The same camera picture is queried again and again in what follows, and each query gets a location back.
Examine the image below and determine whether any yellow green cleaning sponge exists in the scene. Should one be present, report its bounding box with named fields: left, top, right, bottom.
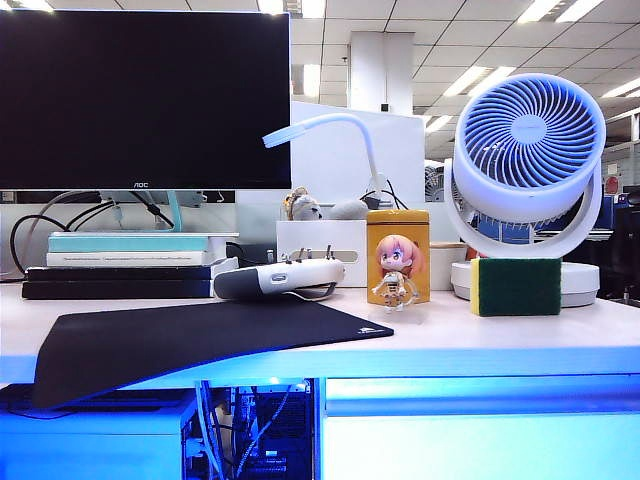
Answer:
left=469, top=257, right=563, bottom=318

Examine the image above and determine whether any white desk drawer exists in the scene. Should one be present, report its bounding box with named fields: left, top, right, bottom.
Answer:
left=319, top=377, right=640, bottom=480

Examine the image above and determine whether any open computer tower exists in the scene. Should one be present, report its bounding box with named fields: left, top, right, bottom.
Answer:
left=179, top=378, right=319, bottom=480

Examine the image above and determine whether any white tissue box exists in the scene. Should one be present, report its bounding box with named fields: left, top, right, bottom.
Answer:
left=275, top=219, right=369, bottom=289

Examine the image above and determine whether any beige plush toy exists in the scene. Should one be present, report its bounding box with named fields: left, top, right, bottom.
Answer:
left=283, top=186, right=324, bottom=222

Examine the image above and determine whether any white grey RC transmitter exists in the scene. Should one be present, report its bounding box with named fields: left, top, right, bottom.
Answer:
left=213, top=244, right=347, bottom=304

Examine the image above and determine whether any pink-haired anime figurine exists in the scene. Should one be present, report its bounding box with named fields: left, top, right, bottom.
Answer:
left=368, top=234, right=429, bottom=314

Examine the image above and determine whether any white partition panel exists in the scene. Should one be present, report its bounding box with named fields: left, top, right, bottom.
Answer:
left=291, top=99, right=427, bottom=206

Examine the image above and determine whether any yellow tin box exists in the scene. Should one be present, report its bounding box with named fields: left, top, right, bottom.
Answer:
left=366, top=208, right=431, bottom=305

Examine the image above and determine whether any white gooseneck desk lamp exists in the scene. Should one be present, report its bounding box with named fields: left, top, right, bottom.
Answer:
left=261, top=112, right=391, bottom=204

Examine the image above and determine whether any white mug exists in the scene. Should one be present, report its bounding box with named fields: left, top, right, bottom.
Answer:
left=428, top=241, right=469, bottom=292

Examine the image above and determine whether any small background fan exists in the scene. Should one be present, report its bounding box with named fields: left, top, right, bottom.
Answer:
left=424, top=164, right=446, bottom=204

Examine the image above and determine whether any silver monitor stand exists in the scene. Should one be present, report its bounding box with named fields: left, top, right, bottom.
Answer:
left=49, top=189, right=241, bottom=240

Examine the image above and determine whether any black mouse pad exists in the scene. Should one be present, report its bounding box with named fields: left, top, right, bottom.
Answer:
left=32, top=298, right=395, bottom=410

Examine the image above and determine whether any teal book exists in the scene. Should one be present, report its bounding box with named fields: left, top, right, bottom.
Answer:
left=47, top=235, right=211, bottom=254

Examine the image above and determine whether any white book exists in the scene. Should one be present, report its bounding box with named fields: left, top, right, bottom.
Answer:
left=45, top=251, right=211, bottom=267

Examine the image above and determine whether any black flat box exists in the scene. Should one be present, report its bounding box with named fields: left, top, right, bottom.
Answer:
left=20, top=279, right=216, bottom=301
left=24, top=265, right=214, bottom=282

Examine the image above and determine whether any white desk fan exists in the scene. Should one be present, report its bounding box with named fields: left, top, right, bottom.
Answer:
left=442, top=73, right=606, bottom=309

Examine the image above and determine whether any black AOC monitor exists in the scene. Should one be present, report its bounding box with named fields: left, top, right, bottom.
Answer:
left=0, top=8, right=293, bottom=192

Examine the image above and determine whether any black office chair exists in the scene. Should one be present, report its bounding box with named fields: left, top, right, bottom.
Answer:
left=599, top=184, right=640, bottom=301

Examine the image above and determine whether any white cabinet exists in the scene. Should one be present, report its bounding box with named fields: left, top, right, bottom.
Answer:
left=0, top=402, right=199, bottom=480

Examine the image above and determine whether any black cable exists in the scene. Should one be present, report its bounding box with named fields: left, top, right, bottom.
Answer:
left=9, top=202, right=119, bottom=279
left=132, top=191, right=176, bottom=231

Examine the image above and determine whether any white computer cable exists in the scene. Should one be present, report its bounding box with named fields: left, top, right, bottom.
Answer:
left=193, top=379, right=224, bottom=480

